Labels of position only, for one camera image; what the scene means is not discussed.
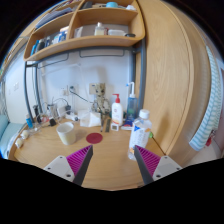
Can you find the grey metal desk frame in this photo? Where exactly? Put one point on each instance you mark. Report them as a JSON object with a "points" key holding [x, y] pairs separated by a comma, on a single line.
{"points": [[142, 73]]}

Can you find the clear plastic drink bottle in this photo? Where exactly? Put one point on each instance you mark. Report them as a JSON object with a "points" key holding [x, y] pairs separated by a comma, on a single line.
{"points": [[140, 133]]}

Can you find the white tissue pack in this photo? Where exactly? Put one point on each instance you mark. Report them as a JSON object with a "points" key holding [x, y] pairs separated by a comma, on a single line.
{"points": [[90, 119]]}

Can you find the dark ruler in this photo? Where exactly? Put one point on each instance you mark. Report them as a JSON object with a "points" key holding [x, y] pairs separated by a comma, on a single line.
{"points": [[107, 125]]}

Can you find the wooden tree figurine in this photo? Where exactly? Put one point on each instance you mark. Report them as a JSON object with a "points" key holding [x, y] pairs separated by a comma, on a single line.
{"points": [[100, 98]]}

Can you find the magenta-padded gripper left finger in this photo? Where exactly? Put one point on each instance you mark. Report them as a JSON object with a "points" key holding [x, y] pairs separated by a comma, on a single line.
{"points": [[63, 166]]}

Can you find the white power strip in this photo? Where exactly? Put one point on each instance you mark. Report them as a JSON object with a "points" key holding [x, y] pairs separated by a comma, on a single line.
{"points": [[71, 117]]}

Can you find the striped white towel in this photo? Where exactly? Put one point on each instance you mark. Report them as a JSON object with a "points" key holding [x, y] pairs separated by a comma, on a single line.
{"points": [[208, 110]]}

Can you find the flat round red coaster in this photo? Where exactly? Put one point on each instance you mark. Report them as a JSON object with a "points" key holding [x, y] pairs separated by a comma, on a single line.
{"points": [[94, 138]]}

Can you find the teal bed cover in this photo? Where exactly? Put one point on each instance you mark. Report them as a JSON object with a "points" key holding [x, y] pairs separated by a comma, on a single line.
{"points": [[6, 133]]}

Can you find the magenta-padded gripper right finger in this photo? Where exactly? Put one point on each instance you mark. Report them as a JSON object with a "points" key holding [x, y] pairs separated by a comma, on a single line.
{"points": [[161, 165]]}

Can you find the small green cloth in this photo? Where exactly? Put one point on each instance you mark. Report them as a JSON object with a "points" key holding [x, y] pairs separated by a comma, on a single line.
{"points": [[151, 135]]}

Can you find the small blue bottle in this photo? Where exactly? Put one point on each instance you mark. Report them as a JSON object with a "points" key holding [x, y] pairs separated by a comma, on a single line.
{"points": [[29, 122]]}

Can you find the blue and red box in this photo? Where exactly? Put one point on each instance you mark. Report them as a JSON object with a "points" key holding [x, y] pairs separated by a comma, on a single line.
{"points": [[126, 125]]}

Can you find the wooden shelf unit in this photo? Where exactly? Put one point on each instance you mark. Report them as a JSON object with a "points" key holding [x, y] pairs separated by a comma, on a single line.
{"points": [[100, 41]]}

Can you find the white red-pump lotion bottle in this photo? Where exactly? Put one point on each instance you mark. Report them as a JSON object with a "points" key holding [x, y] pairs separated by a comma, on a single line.
{"points": [[117, 113]]}

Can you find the blue long-nozzle squeeze bottle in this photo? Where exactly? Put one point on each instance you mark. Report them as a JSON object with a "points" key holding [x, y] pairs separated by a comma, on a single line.
{"points": [[131, 106]]}

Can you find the cream paper cup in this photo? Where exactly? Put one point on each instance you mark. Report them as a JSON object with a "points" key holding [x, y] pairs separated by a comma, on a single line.
{"points": [[66, 134]]}

